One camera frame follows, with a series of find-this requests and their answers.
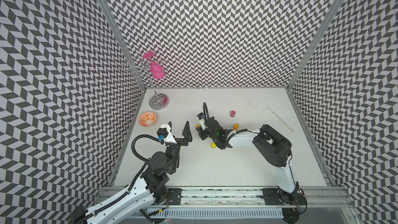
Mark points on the pink plastic wine glass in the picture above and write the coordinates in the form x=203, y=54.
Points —
x=156, y=69

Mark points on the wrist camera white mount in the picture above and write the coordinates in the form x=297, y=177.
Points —
x=164, y=133
x=201, y=119

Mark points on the yellow jar lid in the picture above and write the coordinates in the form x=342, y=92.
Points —
x=213, y=145

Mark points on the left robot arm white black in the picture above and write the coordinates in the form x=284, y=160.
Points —
x=148, y=186

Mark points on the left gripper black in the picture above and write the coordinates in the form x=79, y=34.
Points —
x=187, y=136

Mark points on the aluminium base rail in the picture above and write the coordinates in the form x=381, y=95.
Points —
x=316, y=196

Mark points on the aluminium corner post right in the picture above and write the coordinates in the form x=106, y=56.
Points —
x=327, y=21

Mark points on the orange paint jar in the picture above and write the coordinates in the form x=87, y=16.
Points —
x=236, y=126

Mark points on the aluminium corner post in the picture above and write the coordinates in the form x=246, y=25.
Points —
x=327, y=21
x=121, y=42

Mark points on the chrome glass holder stand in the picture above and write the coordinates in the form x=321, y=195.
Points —
x=159, y=101

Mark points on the orange patterned ceramic bowl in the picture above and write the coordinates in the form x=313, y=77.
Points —
x=148, y=119

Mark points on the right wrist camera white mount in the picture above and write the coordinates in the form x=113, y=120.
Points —
x=201, y=119

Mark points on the clear plastic ruler strip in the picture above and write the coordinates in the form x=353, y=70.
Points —
x=280, y=119

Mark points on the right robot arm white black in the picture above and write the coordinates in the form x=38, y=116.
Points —
x=273, y=146

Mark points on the aluminium corner post left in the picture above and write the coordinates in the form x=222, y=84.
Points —
x=121, y=42

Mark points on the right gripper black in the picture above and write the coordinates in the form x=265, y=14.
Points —
x=203, y=136

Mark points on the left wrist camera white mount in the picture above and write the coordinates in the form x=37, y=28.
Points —
x=164, y=133

